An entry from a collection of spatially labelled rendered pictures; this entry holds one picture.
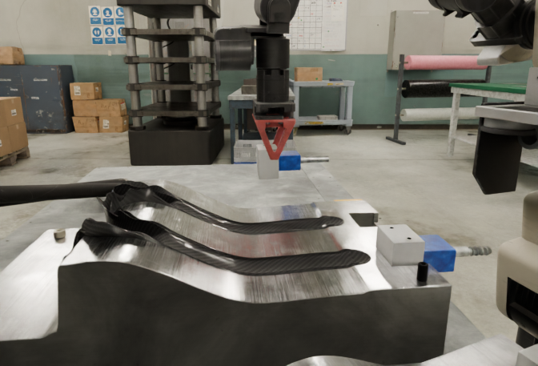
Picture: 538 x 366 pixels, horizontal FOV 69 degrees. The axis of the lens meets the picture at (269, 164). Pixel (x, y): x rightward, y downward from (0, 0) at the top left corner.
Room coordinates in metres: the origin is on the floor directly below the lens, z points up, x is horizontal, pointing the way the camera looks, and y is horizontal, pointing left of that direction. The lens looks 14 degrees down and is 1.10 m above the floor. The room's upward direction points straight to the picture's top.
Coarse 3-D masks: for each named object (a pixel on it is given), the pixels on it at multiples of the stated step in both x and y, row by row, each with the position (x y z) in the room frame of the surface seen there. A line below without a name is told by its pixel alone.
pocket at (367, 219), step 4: (368, 212) 0.55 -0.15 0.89; (372, 212) 0.55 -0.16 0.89; (352, 216) 0.55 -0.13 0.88; (356, 216) 0.55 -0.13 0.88; (360, 216) 0.55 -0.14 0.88; (364, 216) 0.55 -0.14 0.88; (368, 216) 0.55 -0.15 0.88; (372, 216) 0.55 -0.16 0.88; (376, 216) 0.55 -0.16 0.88; (356, 220) 0.55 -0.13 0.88; (360, 220) 0.55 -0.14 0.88; (364, 220) 0.55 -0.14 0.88; (368, 220) 0.55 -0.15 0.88; (372, 220) 0.55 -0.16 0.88; (376, 220) 0.55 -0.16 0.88; (360, 224) 0.55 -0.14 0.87; (364, 224) 0.55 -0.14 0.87; (368, 224) 0.55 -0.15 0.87; (372, 224) 0.55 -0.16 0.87; (376, 224) 0.54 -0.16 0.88
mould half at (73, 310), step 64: (192, 192) 0.57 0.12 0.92; (128, 256) 0.33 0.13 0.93; (256, 256) 0.43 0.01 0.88; (0, 320) 0.34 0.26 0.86; (64, 320) 0.31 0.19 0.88; (128, 320) 0.32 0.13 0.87; (192, 320) 0.33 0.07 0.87; (256, 320) 0.33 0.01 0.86; (320, 320) 0.34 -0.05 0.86; (384, 320) 0.35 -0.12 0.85
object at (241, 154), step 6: (240, 144) 4.00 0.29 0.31; (246, 144) 4.01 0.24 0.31; (252, 144) 4.01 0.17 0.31; (288, 144) 4.01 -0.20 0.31; (294, 144) 3.81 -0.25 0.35; (234, 150) 3.65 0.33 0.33; (240, 150) 3.63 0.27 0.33; (246, 150) 3.63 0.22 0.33; (252, 150) 3.63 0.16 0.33; (288, 150) 3.64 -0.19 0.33; (294, 150) 3.64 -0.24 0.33; (234, 156) 3.65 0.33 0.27; (240, 156) 3.63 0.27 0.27; (246, 156) 3.84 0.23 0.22; (252, 156) 3.63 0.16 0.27
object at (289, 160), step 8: (272, 144) 0.71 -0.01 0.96; (256, 152) 0.72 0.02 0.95; (264, 152) 0.67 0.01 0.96; (288, 152) 0.70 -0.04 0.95; (296, 152) 0.70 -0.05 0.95; (264, 160) 0.67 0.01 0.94; (272, 160) 0.67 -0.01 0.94; (280, 160) 0.68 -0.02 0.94; (288, 160) 0.68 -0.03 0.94; (296, 160) 0.68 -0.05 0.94; (304, 160) 0.70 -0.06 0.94; (312, 160) 0.70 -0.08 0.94; (320, 160) 0.70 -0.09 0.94; (328, 160) 0.70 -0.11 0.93; (264, 168) 0.67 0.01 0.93; (272, 168) 0.67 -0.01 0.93; (280, 168) 0.68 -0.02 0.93; (288, 168) 0.68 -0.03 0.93; (296, 168) 0.68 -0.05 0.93; (264, 176) 0.67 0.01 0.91; (272, 176) 0.67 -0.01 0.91
